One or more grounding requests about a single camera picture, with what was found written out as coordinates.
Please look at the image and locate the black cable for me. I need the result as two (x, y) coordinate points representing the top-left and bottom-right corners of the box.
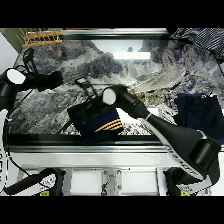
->
(2, 87), (36, 178)

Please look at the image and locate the plain navy garment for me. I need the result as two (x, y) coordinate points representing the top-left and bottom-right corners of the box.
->
(173, 92), (224, 145)

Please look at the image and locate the navy garment with yellow stripes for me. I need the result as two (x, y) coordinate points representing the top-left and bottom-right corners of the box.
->
(67, 102), (125, 145)

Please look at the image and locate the silver frame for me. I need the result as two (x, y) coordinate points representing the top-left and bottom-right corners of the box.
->
(0, 28), (224, 197)

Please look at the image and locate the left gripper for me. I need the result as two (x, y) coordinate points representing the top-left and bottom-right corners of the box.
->
(35, 70), (65, 93)

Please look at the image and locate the dark striped shirt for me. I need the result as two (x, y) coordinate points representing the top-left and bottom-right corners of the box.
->
(169, 28), (224, 62)

